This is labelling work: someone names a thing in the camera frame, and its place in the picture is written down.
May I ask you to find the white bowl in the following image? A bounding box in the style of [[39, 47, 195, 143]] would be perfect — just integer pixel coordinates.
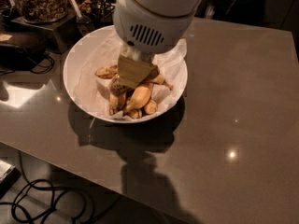
[[63, 24, 189, 124]]

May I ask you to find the box on floor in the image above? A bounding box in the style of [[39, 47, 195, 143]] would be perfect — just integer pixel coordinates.
[[0, 161, 21, 199]]

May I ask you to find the small yellow banana right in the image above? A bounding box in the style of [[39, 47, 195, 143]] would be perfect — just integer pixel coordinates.
[[143, 100, 158, 115]]

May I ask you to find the small banana bottom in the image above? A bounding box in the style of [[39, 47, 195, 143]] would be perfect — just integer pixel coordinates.
[[129, 109, 142, 119]]

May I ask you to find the small yellow banana left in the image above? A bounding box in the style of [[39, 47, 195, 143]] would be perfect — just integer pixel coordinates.
[[109, 94, 126, 116]]

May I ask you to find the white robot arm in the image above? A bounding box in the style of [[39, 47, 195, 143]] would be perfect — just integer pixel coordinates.
[[113, 0, 202, 88]]

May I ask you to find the metal scoop with label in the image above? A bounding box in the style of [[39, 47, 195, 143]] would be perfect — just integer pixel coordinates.
[[69, 0, 94, 36]]

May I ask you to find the dark wooden stand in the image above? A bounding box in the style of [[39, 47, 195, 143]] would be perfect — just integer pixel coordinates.
[[11, 8, 82, 54]]

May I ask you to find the black device on table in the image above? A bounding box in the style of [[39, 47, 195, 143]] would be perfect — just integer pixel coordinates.
[[0, 43, 33, 71]]

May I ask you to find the white paper liner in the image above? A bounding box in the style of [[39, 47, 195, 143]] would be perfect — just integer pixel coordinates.
[[72, 28, 188, 122]]

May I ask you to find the black cable on floor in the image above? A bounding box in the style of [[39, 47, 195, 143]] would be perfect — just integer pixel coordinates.
[[0, 151, 122, 224]]

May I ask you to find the black cable on table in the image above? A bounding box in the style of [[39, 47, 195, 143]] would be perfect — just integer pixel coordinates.
[[0, 51, 56, 77]]

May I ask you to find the black wire rack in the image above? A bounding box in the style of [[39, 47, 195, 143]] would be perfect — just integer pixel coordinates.
[[94, 0, 116, 28]]

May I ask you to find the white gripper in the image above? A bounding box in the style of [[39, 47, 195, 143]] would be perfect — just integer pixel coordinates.
[[113, 0, 196, 89]]

